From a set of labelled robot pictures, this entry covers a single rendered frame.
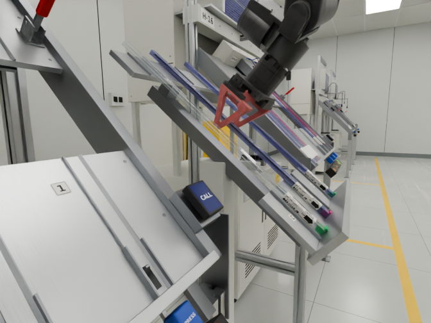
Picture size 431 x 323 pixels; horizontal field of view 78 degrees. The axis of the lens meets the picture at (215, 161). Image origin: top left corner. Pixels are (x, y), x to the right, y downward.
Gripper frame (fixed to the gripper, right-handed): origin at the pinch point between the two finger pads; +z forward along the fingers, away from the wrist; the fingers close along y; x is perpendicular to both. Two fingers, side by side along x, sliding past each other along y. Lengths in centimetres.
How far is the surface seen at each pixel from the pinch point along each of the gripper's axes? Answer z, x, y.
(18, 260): 8.7, 5.8, 39.2
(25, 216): 8.4, 2.2, 37.0
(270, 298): 72, 53, -73
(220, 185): 11.2, 7.2, -0.3
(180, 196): 5.3, 7.9, 21.6
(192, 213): 5.5, 10.7, 21.9
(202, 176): 12.9, 2.9, -0.3
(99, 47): 69, -180, -129
